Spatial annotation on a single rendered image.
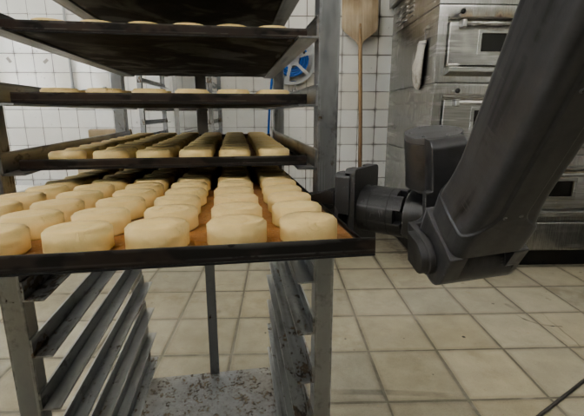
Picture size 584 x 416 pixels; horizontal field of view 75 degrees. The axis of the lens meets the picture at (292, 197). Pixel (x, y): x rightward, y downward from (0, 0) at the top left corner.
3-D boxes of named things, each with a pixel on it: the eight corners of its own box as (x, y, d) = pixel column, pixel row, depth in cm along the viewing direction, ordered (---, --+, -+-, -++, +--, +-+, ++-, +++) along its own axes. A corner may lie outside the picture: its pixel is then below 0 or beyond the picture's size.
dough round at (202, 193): (171, 211, 45) (170, 194, 44) (162, 203, 49) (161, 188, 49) (212, 206, 47) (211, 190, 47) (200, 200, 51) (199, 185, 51)
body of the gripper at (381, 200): (365, 162, 50) (421, 167, 46) (362, 237, 52) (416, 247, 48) (341, 168, 45) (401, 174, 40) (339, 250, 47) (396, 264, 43)
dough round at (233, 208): (266, 220, 40) (266, 201, 40) (256, 233, 35) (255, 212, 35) (220, 219, 41) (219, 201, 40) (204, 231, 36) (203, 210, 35)
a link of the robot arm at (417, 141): (422, 282, 35) (516, 268, 35) (422, 160, 30) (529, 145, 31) (383, 226, 46) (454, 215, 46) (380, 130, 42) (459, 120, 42)
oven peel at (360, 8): (341, 235, 322) (342, -17, 304) (340, 234, 327) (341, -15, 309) (375, 235, 323) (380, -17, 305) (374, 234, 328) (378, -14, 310)
